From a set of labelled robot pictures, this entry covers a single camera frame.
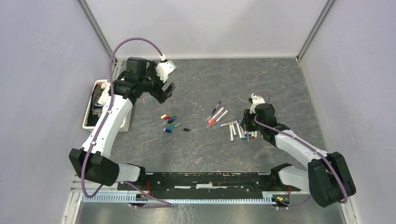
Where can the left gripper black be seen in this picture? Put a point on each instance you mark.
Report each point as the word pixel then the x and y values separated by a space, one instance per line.
pixel 159 94

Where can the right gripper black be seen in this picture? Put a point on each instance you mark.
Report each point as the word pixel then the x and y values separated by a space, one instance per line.
pixel 245 123

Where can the black gel pen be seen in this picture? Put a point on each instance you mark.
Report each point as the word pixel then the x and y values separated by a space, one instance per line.
pixel 238 129

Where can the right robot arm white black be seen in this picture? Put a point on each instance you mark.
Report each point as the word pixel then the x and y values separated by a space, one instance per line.
pixel 326 176

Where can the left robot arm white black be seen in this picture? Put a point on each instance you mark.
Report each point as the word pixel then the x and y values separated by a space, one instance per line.
pixel 91 162

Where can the brown cap white marker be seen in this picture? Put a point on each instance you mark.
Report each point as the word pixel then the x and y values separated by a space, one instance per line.
pixel 215 121

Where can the red cap pink marker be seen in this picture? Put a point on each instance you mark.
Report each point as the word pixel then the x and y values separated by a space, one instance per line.
pixel 215 115

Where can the white crumpled cloth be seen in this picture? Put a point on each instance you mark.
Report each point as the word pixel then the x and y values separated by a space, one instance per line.
pixel 104 96

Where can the white plastic basket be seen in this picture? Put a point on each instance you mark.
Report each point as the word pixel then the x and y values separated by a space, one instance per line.
pixel 94 110

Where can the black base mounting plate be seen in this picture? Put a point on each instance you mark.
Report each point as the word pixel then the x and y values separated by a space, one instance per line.
pixel 214 185

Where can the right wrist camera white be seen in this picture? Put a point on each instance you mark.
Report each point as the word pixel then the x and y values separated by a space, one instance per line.
pixel 255 101

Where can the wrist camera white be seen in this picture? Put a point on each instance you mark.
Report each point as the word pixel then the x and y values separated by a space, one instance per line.
pixel 255 101
pixel 164 68

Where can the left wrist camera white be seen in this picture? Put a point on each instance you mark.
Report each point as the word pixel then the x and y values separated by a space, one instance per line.
pixel 164 68

